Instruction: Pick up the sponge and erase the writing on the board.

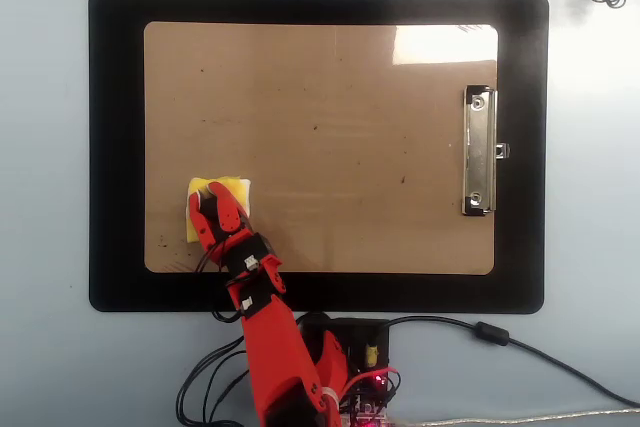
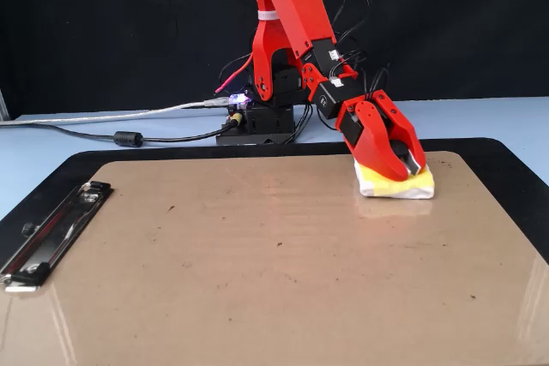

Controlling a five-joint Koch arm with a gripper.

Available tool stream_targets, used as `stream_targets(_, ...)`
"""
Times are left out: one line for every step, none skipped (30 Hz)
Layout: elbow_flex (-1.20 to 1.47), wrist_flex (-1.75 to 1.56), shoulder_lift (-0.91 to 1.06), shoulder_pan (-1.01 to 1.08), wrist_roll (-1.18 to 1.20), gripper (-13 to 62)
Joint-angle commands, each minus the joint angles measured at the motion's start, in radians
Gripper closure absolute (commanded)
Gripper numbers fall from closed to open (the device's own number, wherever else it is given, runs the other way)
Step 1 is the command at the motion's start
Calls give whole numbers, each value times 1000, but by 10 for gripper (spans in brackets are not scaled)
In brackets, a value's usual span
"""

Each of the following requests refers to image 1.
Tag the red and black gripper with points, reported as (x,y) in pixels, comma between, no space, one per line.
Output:
(245,249)

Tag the yellow sponge with black knob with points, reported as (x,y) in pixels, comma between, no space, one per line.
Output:
(242,192)

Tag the red robot arm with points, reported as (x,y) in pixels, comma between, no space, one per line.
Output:
(272,347)

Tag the brown clipboard board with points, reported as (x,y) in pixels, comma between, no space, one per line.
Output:
(350,97)

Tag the black rectangular mat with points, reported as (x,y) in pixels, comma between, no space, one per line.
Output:
(115,97)

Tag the silver metal clipboard clip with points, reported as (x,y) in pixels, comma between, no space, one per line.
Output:
(479,147)

